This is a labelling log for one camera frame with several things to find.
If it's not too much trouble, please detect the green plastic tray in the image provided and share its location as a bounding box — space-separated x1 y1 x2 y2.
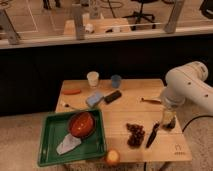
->
38 109 107 167

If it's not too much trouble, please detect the yellow apple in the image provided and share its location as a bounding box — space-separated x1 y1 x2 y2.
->
105 150 120 166

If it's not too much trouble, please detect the blue cup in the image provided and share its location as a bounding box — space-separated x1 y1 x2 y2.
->
111 74 122 88

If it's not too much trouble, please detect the white crumpled cloth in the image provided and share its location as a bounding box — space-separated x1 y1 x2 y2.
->
56 134 81 155

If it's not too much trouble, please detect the black office chair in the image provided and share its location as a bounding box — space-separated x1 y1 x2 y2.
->
128 0 157 30

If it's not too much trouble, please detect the black cable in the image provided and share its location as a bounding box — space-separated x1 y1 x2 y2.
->
181 115 213 133

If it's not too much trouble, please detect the white paper cup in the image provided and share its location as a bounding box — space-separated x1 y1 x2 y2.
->
87 71 99 88

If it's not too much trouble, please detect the brown wooden spoon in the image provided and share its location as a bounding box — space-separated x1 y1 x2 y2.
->
141 98 161 104

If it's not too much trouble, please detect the black handled knife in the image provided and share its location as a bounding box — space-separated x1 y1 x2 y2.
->
146 122 160 148

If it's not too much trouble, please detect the blue sponge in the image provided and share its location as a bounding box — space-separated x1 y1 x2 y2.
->
86 92 104 107

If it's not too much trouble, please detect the bunch of dark grapes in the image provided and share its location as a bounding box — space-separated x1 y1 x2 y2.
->
126 123 145 148

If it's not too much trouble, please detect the red bowl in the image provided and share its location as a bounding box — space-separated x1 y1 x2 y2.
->
68 112 95 138

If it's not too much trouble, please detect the black rectangular block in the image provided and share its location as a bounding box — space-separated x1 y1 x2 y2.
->
104 90 122 104

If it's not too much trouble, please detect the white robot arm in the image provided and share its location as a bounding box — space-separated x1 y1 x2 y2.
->
160 61 213 128

